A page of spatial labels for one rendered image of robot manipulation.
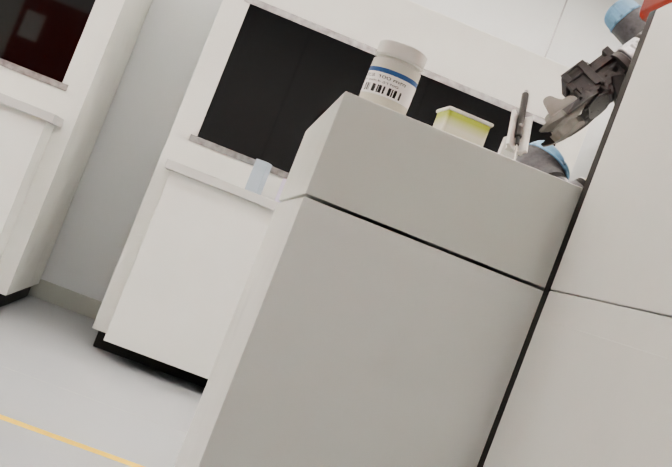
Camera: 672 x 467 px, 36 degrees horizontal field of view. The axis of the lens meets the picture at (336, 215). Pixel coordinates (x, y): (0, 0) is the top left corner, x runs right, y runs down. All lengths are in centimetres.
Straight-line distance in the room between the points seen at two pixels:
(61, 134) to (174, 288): 87
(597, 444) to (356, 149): 51
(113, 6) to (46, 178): 82
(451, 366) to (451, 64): 357
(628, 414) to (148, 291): 360
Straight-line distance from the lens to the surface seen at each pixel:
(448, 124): 157
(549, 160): 236
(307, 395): 137
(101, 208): 565
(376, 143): 137
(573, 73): 199
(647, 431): 101
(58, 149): 478
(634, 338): 111
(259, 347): 136
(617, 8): 220
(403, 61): 142
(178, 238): 450
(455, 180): 138
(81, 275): 567
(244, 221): 450
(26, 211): 479
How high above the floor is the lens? 75
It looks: 2 degrees up
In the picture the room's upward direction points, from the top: 21 degrees clockwise
